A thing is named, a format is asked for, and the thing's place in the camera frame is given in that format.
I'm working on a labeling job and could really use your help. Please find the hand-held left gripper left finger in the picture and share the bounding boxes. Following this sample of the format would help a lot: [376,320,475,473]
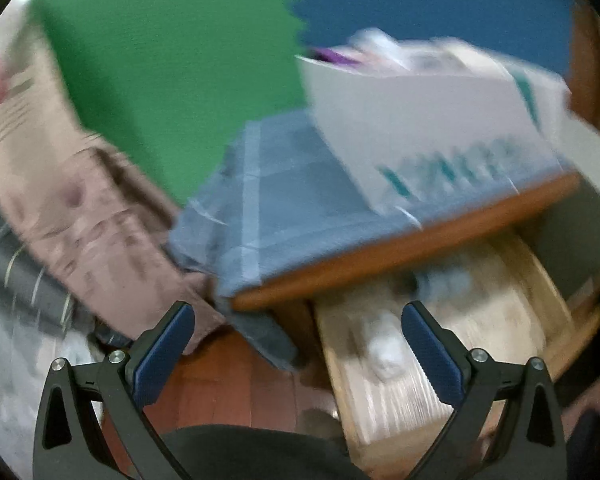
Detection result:
[32,301,196,480]

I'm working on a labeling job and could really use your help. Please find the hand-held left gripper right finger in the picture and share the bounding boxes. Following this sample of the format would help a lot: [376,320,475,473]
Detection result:
[401,301,567,480]

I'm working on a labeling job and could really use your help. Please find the wooden drawer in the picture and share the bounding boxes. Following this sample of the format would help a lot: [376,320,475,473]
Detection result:
[312,232,600,480]

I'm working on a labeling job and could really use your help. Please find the white paper shopping bag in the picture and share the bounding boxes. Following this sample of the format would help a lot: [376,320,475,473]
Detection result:
[296,35,573,216]

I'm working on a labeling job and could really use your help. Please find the pale blue white garment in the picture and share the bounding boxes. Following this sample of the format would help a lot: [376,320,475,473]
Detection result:
[362,310,413,378]

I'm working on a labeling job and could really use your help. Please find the blue grey garment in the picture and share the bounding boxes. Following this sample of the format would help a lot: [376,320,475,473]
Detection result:
[410,261,481,306]

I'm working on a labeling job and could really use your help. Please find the wooden nightstand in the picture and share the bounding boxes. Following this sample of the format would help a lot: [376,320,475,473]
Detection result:
[230,172,583,361]

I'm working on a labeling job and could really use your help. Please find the person's foot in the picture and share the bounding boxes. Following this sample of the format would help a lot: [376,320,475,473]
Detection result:
[300,409,342,437]

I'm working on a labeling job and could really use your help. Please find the person's black trouser leg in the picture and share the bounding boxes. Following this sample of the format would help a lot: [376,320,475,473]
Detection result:
[155,424,371,480]

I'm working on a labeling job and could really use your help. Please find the white bedding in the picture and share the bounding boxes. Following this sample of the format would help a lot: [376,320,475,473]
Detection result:
[0,290,106,443]

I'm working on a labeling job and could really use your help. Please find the grey plaid blanket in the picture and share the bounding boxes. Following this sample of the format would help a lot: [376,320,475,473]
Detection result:
[0,180,106,346]

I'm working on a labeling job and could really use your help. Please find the grey bed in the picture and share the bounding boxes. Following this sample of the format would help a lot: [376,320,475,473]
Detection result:
[522,110,600,306]

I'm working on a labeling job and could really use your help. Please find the blue checked cloth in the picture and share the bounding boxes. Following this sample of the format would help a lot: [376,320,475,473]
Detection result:
[167,110,576,373]

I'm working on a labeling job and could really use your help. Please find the pink floral pillow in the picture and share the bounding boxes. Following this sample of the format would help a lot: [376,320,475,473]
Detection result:
[0,5,181,311]

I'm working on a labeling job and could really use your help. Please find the green foam mat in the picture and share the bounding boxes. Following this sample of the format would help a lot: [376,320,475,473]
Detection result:
[30,0,316,208]

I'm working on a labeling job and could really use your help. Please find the wooden headboard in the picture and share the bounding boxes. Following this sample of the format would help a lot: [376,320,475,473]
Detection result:
[567,0,600,131]

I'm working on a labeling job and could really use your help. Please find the blue foam mat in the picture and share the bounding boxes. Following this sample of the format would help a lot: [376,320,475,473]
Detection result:
[280,0,581,81]

